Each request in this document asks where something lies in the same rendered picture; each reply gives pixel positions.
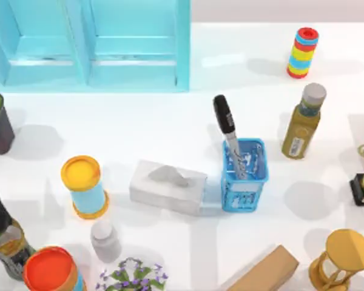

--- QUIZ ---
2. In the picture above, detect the white tissue box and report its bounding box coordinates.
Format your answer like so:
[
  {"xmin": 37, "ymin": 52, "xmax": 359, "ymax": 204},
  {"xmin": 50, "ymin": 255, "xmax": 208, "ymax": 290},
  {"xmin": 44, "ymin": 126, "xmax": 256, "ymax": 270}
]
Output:
[{"xmin": 129, "ymin": 159, "xmax": 209, "ymax": 217}]

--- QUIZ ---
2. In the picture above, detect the black marker pen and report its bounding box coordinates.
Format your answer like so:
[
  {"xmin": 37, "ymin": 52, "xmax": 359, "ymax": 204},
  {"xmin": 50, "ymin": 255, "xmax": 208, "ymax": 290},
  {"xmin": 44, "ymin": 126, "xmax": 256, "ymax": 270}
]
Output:
[{"xmin": 212, "ymin": 94, "xmax": 247, "ymax": 180}]

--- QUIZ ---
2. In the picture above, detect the blue pierced pen basket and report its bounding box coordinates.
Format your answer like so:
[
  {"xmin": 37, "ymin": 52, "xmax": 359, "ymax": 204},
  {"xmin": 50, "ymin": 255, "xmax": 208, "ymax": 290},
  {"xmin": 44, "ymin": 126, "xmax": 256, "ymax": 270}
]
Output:
[{"xmin": 221, "ymin": 138, "xmax": 270, "ymax": 213}]

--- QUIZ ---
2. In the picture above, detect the yellow and blue can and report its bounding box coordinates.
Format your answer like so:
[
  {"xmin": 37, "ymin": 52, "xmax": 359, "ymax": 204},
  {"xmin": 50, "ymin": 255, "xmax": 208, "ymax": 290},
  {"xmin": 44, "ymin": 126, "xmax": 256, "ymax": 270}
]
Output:
[{"xmin": 60, "ymin": 155, "xmax": 110, "ymax": 220}]

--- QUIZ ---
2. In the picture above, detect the olive green bottle grey cap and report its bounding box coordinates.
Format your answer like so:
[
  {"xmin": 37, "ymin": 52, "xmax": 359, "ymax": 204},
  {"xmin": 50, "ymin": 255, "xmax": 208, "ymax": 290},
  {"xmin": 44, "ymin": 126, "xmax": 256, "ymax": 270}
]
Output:
[{"xmin": 281, "ymin": 82, "xmax": 327, "ymax": 160}]

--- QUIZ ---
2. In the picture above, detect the small grey bottle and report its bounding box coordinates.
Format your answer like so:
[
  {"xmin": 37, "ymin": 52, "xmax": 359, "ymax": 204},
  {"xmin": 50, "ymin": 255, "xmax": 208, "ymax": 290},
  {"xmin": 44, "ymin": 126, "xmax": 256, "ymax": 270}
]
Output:
[{"xmin": 90, "ymin": 219, "xmax": 123, "ymax": 264}]

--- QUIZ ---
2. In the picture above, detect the light blue rack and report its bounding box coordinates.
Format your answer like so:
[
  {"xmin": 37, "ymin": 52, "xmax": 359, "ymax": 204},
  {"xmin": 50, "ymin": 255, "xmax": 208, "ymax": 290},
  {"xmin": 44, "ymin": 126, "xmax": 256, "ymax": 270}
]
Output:
[{"xmin": 0, "ymin": 0, "xmax": 190, "ymax": 94}]

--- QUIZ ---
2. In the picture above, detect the purple flower plant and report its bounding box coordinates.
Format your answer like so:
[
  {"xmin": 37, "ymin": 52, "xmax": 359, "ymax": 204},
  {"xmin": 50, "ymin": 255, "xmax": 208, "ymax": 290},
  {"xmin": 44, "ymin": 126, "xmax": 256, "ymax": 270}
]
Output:
[{"xmin": 95, "ymin": 257, "xmax": 169, "ymax": 291}]

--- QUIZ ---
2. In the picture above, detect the stack of coloured rings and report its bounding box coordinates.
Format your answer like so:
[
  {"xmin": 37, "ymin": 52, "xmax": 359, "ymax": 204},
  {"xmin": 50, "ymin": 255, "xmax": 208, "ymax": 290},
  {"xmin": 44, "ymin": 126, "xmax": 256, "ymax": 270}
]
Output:
[{"xmin": 286, "ymin": 27, "xmax": 320, "ymax": 79}]

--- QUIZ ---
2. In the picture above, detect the brown cardboard box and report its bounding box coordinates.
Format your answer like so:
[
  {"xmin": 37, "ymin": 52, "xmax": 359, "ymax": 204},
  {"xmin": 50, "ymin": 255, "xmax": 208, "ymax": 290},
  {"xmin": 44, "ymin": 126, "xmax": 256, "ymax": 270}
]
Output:
[{"xmin": 225, "ymin": 244, "xmax": 300, "ymax": 291}]

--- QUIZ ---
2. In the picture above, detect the orange lidded can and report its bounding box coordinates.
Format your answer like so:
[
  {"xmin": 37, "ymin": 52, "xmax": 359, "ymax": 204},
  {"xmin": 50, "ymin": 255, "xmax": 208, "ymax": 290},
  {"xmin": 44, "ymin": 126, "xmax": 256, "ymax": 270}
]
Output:
[{"xmin": 22, "ymin": 246, "xmax": 87, "ymax": 291}]

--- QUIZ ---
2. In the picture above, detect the golden hourglass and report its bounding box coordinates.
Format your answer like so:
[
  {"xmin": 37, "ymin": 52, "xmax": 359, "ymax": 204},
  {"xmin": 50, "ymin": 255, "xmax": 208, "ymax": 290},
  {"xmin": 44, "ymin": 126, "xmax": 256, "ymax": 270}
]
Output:
[{"xmin": 308, "ymin": 229, "xmax": 364, "ymax": 291}]

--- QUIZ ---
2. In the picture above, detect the dark tall bottle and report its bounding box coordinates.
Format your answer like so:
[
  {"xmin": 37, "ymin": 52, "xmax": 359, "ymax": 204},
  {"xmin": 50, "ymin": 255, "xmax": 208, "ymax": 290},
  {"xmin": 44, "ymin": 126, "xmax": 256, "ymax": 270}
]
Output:
[{"xmin": 0, "ymin": 155, "xmax": 36, "ymax": 281}]

